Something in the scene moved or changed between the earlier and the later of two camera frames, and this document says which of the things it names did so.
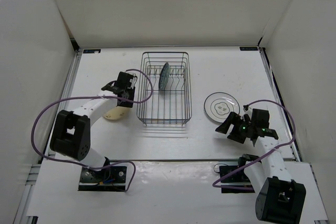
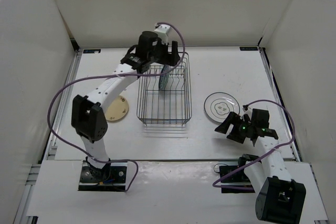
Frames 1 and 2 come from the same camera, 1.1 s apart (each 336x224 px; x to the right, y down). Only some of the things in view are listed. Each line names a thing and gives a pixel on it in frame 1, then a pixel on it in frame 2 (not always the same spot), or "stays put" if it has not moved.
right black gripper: x=232 y=118 stays put
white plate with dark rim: x=219 y=106 stays put
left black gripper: x=132 y=92 → x=168 y=59
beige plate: x=116 y=113 stays put
